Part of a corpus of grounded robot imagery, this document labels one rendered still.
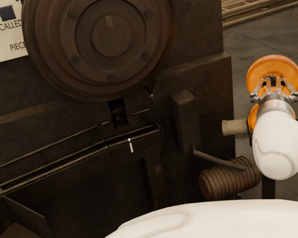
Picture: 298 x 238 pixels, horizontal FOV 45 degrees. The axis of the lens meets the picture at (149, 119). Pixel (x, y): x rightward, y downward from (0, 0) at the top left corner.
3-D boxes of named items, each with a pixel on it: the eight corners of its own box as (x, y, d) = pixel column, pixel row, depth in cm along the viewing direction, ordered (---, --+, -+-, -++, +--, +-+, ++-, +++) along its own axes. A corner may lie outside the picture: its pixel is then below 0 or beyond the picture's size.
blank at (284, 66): (242, 58, 109) (241, 63, 106) (297, 49, 103) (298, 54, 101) (250, 102, 116) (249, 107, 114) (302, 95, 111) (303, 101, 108)
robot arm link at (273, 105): (294, 141, 88) (293, 127, 93) (296, 109, 83) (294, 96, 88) (256, 140, 91) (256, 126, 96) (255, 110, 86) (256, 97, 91)
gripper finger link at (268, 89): (272, 106, 97) (267, 107, 98) (270, 86, 106) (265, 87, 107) (272, 94, 95) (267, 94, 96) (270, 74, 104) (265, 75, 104)
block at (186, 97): (173, 144, 148) (166, 92, 137) (191, 138, 150) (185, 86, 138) (184, 157, 139) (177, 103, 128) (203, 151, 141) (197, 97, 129)
